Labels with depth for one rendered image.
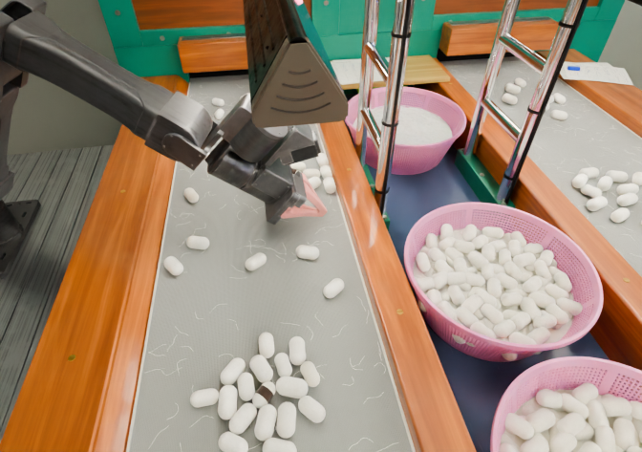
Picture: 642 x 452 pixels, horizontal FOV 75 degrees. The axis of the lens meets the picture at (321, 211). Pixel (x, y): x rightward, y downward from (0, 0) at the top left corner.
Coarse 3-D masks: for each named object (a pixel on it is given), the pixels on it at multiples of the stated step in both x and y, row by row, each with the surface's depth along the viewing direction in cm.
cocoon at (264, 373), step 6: (252, 360) 49; (258, 360) 49; (264, 360) 49; (252, 366) 49; (258, 366) 49; (264, 366) 49; (258, 372) 48; (264, 372) 48; (270, 372) 48; (258, 378) 48; (264, 378) 48; (270, 378) 49
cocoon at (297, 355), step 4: (296, 336) 52; (292, 340) 51; (296, 340) 51; (300, 340) 51; (292, 344) 51; (296, 344) 51; (300, 344) 51; (304, 344) 51; (292, 348) 51; (296, 348) 50; (300, 348) 50; (304, 348) 51; (292, 352) 50; (296, 352) 50; (300, 352) 50; (304, 352) 50; (292, 356) 50; (296, 356) 50; (300, 356) 50; (304, 356) 50; (292, 360) 50; (296, 360) 50; (300, 360) 50; (304, 360) 50; (296, 364) 50; (300, 364) 50
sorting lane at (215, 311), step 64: (320, 192) 76; (192, 256) 64; (320, 256) 64; (192, 320) 56; (256, 320) 56; (320, 320) 56; (192, 384) 49; (256, 384) 49; (320, 384) 49; (384, 384) 49; (128, 448) 44; (192, 448) 44; (256, 448) 44; (320, 448) 44; (384, 448) 44
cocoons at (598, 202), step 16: (512, 96) 100; (560, 96) 100; (560, 112) 94; (576, 176) 77; (592, 176) 78; (608, 176) 76; (624, 176) 76; (640, 176) 76; (592, 192) 73; (624, 192) 74; (592, 208) 71; (624, 208) 69
